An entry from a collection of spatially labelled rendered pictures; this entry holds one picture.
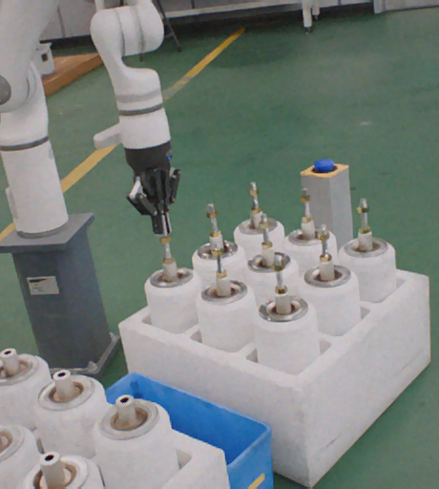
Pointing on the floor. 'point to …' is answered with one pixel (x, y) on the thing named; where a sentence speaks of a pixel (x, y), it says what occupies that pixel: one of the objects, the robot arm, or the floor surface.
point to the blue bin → (209, 428)
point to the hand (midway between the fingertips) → (161, 223)
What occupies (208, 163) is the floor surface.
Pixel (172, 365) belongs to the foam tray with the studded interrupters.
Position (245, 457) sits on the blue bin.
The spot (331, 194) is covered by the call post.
